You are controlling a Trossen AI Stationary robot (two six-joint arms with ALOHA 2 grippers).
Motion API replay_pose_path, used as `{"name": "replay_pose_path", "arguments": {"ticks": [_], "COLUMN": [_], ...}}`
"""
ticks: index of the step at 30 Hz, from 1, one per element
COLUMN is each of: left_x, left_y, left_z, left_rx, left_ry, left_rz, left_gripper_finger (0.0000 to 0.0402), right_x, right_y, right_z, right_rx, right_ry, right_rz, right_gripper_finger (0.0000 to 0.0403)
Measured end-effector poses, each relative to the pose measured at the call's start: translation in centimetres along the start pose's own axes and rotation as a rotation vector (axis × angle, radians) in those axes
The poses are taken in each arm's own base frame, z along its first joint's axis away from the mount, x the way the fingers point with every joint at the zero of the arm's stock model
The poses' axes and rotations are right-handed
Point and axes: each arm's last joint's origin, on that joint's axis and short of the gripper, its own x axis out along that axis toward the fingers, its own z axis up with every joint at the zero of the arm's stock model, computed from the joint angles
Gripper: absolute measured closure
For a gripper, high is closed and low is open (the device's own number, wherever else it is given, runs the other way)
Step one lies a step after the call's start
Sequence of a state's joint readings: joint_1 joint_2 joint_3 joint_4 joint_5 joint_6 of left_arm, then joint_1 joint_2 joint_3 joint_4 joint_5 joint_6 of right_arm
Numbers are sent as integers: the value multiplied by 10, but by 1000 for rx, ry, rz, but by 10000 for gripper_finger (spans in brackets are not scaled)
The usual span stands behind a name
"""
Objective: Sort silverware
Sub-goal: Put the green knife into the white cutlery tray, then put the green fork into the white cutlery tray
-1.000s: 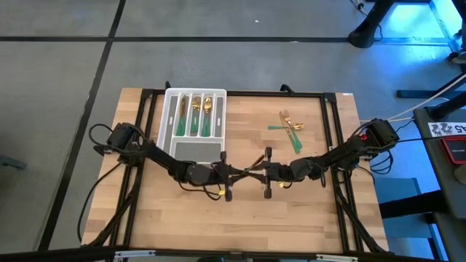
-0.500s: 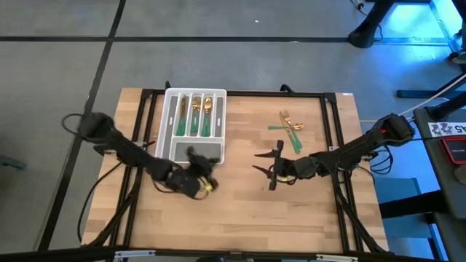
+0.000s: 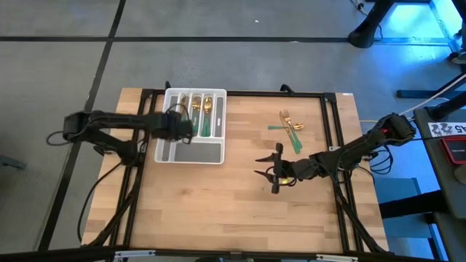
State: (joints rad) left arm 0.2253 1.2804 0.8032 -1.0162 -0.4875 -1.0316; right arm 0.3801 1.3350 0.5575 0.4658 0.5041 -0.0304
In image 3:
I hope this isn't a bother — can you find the white printed label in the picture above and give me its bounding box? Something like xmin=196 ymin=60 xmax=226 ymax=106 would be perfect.
xmin=427 ymin=122 xmax=466 ymax=138

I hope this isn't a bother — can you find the black bar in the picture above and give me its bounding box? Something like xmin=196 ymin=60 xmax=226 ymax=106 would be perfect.
xmin=378 ymin=189 xmax=449 ymax=219

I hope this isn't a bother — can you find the person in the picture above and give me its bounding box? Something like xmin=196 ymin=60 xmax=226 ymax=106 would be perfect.
xmin=451 ymin=45 xmax=466 ymax=66

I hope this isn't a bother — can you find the white cable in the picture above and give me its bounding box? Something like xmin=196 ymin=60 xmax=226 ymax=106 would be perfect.
xmin=398 ymin=72 xmax=466 ymax=117

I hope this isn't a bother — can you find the black crossbar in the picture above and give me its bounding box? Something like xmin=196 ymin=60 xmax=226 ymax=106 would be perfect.
xmin=0 ymin=245 xmax=466 ymax=262

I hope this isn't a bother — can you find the gold fork green handle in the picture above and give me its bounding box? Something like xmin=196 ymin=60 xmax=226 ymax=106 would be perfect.
xmin=190 ymin=95 xmax=202 ymax=138
xmin=283 ymin=108 xmax=303 ymax=150

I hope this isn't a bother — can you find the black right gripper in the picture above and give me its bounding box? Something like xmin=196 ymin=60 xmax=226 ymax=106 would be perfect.
xmin=253 ymin=143 xmax=321 ymax=194

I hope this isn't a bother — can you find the red framed tablet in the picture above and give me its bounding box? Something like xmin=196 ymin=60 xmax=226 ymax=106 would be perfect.
xmin=439 ymin=135 xmax=466 ymax=165

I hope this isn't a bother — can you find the silver bracket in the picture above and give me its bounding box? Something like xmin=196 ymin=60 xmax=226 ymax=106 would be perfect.
xmin=114 ymin=250 xmax=157 ymax=260
xmin=315 ymin=253 xmax=360 ymax=262

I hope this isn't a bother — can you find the dark grey side table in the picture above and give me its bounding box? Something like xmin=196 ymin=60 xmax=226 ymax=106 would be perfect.
xmin=413 ymin=106 xmax=466 ymax=262

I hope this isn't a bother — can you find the black stand leg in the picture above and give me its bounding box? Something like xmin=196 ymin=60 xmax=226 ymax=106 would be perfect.
xmin=395 ymin=71 xmax=466 ymax=100

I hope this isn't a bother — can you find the white cutlery tray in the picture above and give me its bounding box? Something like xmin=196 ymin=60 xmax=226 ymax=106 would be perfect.
xmin=154 ymin=87 xmax=228 ymax=165

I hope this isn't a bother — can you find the grey furniture foot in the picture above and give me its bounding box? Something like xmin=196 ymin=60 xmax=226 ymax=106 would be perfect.
xmin=0 ymin=154 xmax=28 ymax=171

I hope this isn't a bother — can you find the black stand base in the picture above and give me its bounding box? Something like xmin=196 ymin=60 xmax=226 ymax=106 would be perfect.
xmin=347 ymin=0 xmax=396 ymax=49

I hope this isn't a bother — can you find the black floor cable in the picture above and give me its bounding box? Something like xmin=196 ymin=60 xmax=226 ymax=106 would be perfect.
xmin=76 ymin=162 xmax=123 ymax=243

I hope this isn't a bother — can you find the gold spoon green handle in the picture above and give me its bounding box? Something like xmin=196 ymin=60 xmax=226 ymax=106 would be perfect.
xmin=202 ymin=95 xmax=213 ymax=138
xmin=267 ymin=122 xmax=305 ymax=131

